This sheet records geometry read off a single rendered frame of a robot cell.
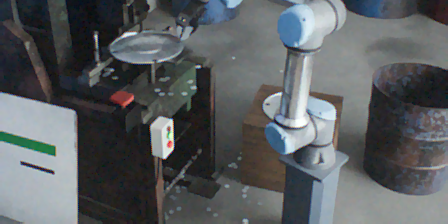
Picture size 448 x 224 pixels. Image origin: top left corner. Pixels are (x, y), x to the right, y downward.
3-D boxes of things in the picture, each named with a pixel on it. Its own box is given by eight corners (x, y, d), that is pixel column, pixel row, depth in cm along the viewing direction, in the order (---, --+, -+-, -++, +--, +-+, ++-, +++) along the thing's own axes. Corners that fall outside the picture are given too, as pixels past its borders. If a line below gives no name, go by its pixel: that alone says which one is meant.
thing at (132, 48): (104, 38, 213) (104, 36, 212) (172, 28, 219) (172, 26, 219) (117, 69, 188) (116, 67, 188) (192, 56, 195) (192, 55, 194)
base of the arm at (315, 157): (342, 156, 192) (345, 134, 187) (320, 175, 182) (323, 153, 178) (307, 140, 201) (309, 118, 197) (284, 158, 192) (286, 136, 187)
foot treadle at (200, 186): (221, 193, 226) (221, 183, 224) (211, 207, 219) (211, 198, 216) (111, 156, 252) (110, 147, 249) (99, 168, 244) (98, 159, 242)
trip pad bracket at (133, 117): (144, 145, 190) (140, 99, 181) (129, 160, 183) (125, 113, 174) (130, 141, 193) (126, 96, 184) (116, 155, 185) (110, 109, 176)
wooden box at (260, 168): (336, 154, 265) (343, 96, 248) (325, 203, 234) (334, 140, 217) (259, 139, 278) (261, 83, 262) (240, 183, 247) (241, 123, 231)
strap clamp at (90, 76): (116, 68, 205) (113, 44, 200) (90, 87, 192) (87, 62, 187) (104, 65, 208) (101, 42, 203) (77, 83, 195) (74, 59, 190)
